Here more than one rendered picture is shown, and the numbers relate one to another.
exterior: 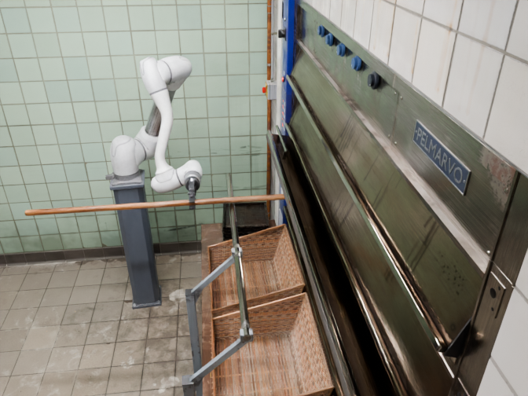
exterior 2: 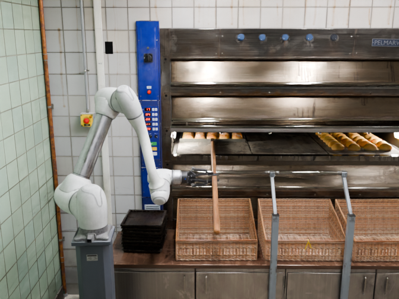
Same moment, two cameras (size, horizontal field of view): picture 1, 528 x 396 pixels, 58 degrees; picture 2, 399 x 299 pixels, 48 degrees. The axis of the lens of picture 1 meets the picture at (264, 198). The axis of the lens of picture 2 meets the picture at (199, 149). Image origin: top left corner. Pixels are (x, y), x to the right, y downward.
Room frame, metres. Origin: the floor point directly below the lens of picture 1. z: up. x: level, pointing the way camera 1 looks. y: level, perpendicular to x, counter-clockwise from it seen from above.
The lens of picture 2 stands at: (1.78, 3.05, 2.07)
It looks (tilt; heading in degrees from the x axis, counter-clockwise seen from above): 14 degrees down; 277
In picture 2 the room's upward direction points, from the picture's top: straight up
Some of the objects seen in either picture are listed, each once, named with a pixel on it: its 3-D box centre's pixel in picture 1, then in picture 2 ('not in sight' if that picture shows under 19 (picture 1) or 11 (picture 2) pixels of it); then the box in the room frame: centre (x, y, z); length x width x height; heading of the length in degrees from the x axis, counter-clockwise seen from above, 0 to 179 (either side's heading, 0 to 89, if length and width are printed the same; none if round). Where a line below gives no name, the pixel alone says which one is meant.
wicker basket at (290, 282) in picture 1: (251, 273); (215, 227); (2.06, 0.07, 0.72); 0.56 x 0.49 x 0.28; 8
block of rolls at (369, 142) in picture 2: not in sight; (351, 139); (0.99, -0.78, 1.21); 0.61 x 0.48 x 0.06; 97
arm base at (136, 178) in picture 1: (123, 174); (92, 230); (2.65, 0.88, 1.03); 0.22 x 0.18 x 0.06; 101
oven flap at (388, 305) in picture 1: (337, 194); (294, 108); (1.52, -0.27, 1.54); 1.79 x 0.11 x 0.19; 7
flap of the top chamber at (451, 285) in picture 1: (342, 128); (295, 72); (1.52, -0.27, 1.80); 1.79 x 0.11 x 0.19; 7
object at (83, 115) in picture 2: (271, 89); (88, 119); (3.00, -0.05, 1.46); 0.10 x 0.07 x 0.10; 7
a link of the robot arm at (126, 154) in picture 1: (125, 153); (91, 204); (2.66, 0.85, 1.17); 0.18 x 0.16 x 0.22; 144
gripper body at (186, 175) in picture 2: (192, 186); (188, 177); (2.20, 0.38, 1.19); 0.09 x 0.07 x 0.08; 7
